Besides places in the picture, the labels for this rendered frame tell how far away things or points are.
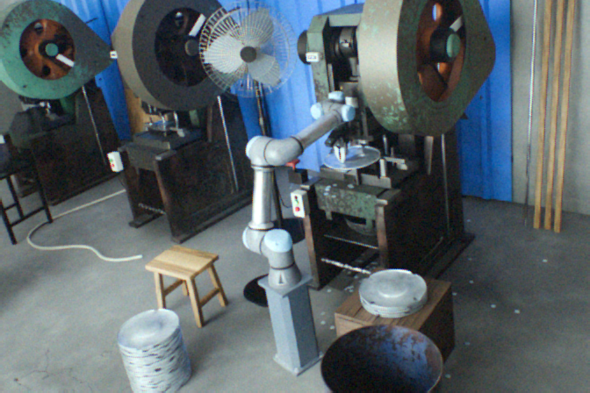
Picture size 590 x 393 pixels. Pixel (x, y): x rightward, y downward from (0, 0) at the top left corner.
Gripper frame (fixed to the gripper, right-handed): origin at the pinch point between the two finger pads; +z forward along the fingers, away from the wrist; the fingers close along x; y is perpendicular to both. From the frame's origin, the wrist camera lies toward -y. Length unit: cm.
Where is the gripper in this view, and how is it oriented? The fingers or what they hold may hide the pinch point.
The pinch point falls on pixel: (341, 160)
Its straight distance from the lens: 293.9
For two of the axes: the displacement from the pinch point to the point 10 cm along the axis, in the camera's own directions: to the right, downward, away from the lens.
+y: 6.2, -3.7, 6.9
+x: -7.7, -1.4, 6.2
